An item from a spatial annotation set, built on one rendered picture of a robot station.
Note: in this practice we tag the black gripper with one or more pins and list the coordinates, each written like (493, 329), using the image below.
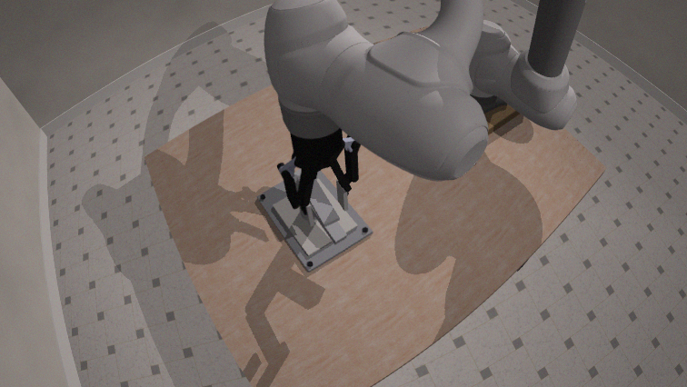
(325, 148)

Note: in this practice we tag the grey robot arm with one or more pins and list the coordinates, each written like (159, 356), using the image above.
(410, 99)

